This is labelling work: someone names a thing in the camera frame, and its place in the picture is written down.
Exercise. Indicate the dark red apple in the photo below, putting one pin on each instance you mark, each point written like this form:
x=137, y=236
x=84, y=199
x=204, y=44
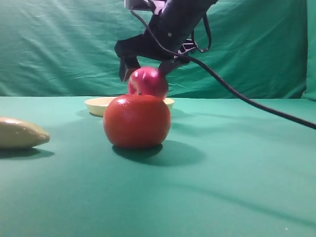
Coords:
x=148, y=81

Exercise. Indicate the yellow plate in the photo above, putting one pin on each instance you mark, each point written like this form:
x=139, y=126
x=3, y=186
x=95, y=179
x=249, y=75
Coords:
x=97, y=106

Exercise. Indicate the red-orange round fruit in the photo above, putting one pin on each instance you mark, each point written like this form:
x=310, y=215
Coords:
x=136, y=121

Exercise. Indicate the green backdrop cloth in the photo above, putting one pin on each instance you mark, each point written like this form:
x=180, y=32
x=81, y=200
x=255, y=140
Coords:
x=262, y=48

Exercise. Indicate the pale yellow mango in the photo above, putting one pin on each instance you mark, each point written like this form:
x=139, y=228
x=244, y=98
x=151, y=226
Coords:
x=21, y=134

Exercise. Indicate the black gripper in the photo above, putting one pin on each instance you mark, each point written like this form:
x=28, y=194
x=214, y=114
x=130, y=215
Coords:
x=170, y=29

